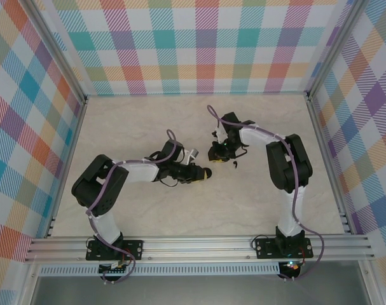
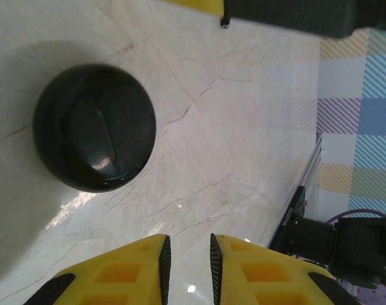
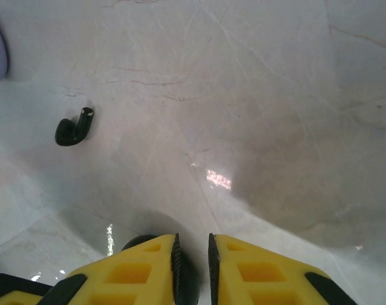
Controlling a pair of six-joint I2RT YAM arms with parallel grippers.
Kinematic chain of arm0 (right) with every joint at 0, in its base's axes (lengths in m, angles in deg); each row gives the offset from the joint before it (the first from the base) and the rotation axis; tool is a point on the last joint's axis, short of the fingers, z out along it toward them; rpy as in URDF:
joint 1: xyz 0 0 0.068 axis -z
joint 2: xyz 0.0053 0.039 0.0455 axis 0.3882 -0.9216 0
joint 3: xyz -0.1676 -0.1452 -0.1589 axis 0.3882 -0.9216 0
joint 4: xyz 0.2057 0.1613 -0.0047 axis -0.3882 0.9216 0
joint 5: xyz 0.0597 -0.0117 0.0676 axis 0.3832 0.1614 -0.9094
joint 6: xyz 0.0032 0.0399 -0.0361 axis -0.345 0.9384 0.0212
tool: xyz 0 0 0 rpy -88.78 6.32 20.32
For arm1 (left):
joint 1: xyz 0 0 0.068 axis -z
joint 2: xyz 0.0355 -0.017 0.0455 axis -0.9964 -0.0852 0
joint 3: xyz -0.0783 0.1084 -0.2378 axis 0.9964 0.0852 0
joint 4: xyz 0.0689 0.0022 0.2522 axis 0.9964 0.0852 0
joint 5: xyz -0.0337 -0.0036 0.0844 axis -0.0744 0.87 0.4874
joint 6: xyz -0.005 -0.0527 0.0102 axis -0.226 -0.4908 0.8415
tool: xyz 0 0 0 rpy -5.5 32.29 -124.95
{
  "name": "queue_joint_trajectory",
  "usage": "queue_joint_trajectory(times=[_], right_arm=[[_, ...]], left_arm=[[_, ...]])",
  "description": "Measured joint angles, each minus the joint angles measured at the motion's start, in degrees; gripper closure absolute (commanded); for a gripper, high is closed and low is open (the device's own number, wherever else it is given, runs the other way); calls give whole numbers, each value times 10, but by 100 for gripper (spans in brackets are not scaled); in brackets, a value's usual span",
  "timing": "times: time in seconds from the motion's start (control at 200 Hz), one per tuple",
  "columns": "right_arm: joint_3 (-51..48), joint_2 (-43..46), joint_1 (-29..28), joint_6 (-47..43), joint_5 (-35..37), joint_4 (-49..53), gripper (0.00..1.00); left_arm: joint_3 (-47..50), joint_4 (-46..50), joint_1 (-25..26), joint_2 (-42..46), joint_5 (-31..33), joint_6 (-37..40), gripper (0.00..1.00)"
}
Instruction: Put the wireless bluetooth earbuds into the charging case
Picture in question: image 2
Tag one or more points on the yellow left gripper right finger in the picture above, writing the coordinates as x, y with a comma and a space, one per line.
262, 279

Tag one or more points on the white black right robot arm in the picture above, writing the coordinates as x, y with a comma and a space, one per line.
355, 241

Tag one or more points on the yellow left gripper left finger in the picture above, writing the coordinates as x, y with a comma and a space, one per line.
116, 276

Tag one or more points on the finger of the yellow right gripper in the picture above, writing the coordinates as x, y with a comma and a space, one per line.
291, 16

